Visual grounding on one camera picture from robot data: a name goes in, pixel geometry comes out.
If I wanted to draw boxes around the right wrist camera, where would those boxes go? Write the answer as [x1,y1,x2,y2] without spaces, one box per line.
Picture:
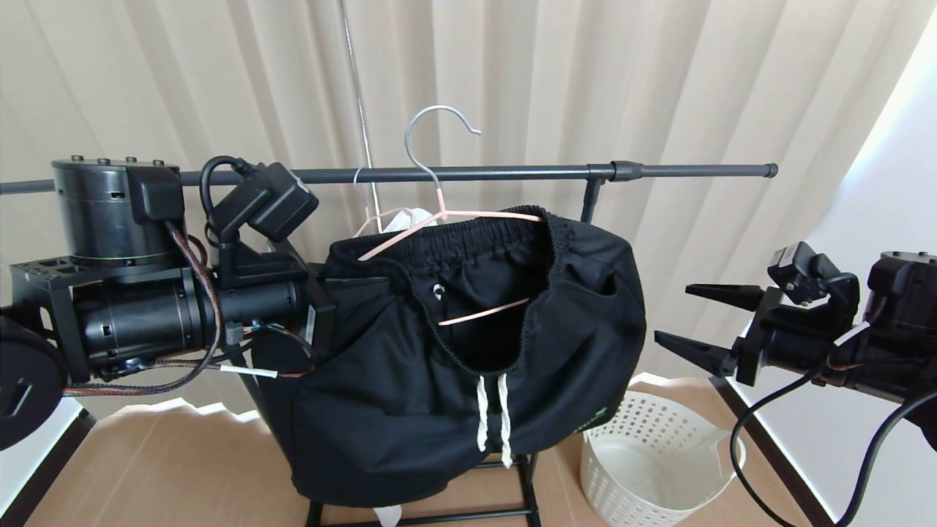
[767,242,861,323]

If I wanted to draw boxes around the white shirt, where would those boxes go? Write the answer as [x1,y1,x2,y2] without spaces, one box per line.
[370,207,438,526]

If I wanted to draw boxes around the pink clothes hanger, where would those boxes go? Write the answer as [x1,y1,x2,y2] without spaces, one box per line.
[351,167,414,239]
[357,105,546,328]

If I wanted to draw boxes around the white laundry basket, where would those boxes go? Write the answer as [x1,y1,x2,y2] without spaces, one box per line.
[581,390,747,527]

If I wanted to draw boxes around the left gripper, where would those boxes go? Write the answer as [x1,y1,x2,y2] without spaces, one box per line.
[220,266,337,361]

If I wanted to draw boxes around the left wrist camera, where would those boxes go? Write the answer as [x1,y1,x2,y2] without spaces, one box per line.
[199,156,320,286]

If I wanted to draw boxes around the black clothes rack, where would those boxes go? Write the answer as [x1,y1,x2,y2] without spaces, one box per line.
[0,161,778,527]

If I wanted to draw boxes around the black cable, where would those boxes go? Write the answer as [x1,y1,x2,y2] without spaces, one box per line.
[730,362,937,527]

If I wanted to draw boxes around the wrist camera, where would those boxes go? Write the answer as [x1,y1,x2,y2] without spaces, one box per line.
[767,242,861,323]
[199,156,320,286]

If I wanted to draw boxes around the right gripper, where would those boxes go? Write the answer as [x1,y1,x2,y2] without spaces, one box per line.
[654,283,839,386]

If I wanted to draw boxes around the beige curtain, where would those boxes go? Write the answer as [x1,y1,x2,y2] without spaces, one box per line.
[0,0,937,422]

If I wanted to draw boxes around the black shorts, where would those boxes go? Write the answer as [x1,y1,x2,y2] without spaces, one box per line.
[253,205,649,507]

